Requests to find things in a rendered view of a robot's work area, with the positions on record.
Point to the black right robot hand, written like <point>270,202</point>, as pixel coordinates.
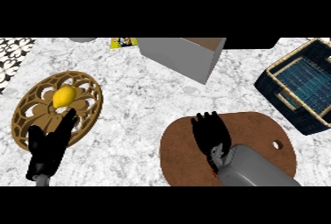
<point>211,137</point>

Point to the black and white patterned tile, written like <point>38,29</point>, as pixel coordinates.
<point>12,59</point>

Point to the round carved wooden trivet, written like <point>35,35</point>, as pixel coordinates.
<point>38,113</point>

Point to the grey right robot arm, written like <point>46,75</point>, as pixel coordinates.
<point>254,169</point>

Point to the dark blue wicker basket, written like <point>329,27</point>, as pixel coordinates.
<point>301,87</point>

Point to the yellow printed packet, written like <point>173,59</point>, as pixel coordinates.
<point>122,42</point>

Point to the grey round object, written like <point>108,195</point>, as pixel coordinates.
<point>83,39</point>

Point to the black appliance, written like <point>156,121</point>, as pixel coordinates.
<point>251,43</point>

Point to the yellow lemon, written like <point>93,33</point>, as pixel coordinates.
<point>63,96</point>

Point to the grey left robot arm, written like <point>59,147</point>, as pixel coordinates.
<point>41,180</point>

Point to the brown wooden cutting board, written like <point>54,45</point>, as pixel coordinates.
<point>189,157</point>

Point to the grey open box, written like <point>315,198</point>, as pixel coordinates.
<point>185,57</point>

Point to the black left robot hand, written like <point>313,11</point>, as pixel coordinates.
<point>47,148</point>

